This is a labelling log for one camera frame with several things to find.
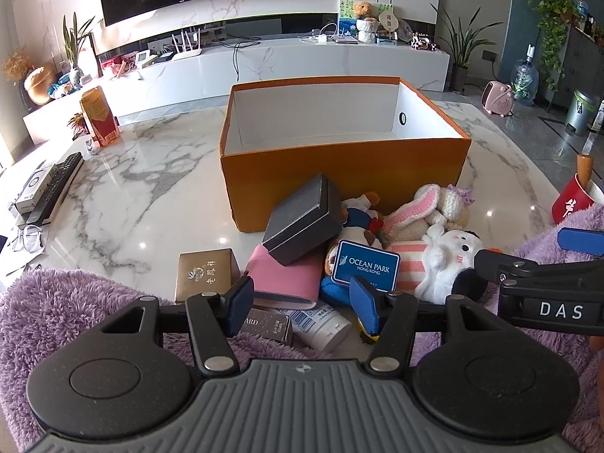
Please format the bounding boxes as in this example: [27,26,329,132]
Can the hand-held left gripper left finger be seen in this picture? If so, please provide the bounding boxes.
[101,276,256,376]

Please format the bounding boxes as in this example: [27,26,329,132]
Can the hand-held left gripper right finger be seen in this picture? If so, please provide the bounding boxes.
[349,276,513,373]

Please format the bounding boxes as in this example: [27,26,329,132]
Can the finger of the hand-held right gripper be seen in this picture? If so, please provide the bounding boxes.
[474,248,604,288]
[557,227,604,259]

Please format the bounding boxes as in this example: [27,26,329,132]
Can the white lotion tube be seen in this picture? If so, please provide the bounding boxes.
[289,306,354,352]

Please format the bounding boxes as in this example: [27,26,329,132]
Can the white plush toy pink stripes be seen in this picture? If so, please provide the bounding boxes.
[384,224,489,305]

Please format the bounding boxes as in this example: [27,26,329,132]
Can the orange cardboard box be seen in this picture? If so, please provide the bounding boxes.
[218,75,473,233]

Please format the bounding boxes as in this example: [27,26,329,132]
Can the small silver box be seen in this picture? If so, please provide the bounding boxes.
[245,308,293,344]

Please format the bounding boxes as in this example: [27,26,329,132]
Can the red mug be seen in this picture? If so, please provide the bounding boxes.
[551,172,598,226]

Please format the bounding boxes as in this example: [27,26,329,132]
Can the plush dog with blue tag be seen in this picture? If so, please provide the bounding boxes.
[321,192,402,324]

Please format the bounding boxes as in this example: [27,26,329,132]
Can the gold box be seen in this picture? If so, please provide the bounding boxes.
[174,248,240,304]

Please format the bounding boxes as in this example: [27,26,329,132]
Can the pink pouch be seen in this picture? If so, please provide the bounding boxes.
[245,244,331,310]

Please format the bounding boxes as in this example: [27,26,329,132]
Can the dark grey box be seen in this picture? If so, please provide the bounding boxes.
[262,173,343,266]

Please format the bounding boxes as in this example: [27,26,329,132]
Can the white pink crochet bunny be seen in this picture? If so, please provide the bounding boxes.
[382,184,473,246]

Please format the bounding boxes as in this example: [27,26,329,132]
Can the silver trash can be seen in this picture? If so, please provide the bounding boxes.
[565,89,600,137]

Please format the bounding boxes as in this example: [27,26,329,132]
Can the pink heater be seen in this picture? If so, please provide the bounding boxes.
[481,80,515,116]

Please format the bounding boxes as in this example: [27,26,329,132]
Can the blue water bottle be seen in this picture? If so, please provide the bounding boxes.
[512,43,539,105]

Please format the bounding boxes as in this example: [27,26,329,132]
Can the grey cabinet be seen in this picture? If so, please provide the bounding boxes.
[552,23,604,109]

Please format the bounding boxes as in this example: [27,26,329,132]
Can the purple fuzzy blanket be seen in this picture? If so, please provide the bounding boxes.
[0,203,604,453]

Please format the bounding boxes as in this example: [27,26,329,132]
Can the potted long leaf plant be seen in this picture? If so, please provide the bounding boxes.
[431,5,502,92]

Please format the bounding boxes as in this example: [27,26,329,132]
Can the black remote control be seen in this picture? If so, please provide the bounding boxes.
[29,152,85,225]

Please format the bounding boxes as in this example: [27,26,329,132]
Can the hanging ivy plant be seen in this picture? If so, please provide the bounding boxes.
[524,0,581,90]

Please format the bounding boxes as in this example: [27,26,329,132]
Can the eyeglasses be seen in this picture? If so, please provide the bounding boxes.
[6,225,44,252]

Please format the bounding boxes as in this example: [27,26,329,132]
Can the red and gold carton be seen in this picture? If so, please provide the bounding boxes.
[79,87,120,147]

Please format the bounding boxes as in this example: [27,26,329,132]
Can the silver flat box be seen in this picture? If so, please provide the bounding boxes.
[13,160,60,213]

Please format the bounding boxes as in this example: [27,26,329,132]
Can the white marble tv cabinet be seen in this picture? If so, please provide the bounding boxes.
[23,38,451,142]

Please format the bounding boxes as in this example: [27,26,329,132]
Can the white router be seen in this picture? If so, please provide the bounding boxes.
[171,28,205,61]

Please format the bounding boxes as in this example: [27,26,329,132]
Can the white knitted pot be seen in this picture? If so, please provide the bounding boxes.
[356,18,378,43]

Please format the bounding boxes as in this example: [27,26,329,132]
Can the wooden fan ornament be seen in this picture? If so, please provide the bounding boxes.
[381,8,403,39]

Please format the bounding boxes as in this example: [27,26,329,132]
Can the plant in white vase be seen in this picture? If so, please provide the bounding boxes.
[61,12,97,90]

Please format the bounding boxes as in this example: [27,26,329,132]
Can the small painting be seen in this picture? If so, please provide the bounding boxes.
[338,0,378,36]

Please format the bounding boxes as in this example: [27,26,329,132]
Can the round brown vase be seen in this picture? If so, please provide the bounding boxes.
[23,66,56,105]

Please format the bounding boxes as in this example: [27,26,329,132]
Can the dried orange flowers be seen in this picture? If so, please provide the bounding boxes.
[2,47,34,81]

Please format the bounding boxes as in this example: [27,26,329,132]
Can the wooden handled knife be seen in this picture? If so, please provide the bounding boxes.
[578,132,598,190]

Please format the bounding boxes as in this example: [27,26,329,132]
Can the black cable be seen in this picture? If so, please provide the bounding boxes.
[221,33,261,86]

